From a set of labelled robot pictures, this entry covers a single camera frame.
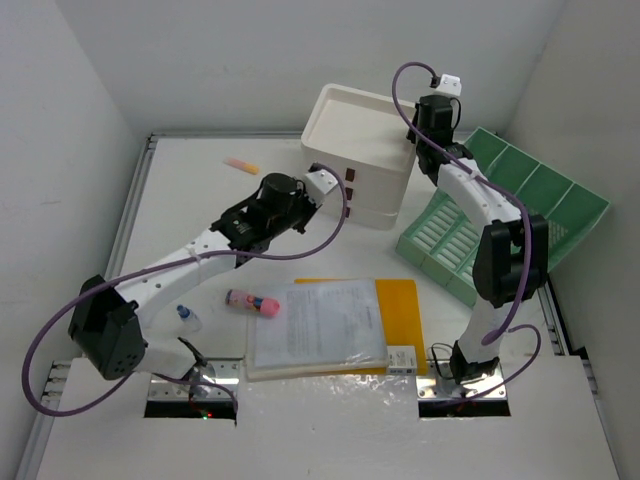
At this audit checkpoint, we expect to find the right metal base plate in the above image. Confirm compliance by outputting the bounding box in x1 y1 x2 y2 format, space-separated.
415 367 508 402

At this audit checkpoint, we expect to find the metal base plate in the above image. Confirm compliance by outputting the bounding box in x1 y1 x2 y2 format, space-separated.
148 358 241 402
415 367 508 402

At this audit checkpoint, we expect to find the pink orange highlighter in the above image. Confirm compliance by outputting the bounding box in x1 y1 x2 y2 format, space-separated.
224 157 260 175

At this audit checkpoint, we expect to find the white three-drawer organizer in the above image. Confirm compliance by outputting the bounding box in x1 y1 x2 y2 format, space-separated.
301 84 415 230

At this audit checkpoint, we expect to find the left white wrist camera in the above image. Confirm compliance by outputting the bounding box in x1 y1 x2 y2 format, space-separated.
303 169 338 203

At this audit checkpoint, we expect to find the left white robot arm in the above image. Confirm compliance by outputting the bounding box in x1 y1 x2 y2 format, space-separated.
69 170 338 381

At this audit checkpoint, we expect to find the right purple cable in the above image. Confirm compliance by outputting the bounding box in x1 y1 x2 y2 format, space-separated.
391 61 543 401

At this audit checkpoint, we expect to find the clear sleeve with papers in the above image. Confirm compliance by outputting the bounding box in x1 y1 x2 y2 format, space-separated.
247 279 388 380

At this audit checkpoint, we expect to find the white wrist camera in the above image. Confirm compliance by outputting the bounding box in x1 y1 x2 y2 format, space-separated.
303 169 338 203
431 74 462 97

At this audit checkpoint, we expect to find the pink glue stick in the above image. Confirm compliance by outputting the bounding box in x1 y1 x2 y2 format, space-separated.
225 289 280 318

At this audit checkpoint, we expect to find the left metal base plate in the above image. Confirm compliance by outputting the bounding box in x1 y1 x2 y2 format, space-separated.
148 358 241 402

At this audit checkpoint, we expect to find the green plastic file tray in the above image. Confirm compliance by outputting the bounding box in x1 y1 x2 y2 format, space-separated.
396 128 609 307

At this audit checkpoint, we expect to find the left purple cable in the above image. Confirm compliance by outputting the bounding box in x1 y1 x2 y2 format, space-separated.
20 163 357 417

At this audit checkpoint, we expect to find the small clear blue-capped bottle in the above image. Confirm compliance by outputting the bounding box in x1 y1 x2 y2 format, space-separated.
176 305 202 335

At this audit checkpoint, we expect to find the yellow folder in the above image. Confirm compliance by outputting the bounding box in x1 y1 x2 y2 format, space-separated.
294 279 428 376

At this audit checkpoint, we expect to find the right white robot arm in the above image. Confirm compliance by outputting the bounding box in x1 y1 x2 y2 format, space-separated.
407 94 549 384

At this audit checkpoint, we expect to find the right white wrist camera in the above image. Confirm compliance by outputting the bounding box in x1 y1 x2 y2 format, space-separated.
431 74 462 97

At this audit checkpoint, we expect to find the purple cable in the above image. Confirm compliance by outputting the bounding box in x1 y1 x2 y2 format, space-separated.
20 163 357 417
391 61 543 401

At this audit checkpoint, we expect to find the small white box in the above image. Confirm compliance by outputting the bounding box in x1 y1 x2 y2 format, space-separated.
386 345 418 375

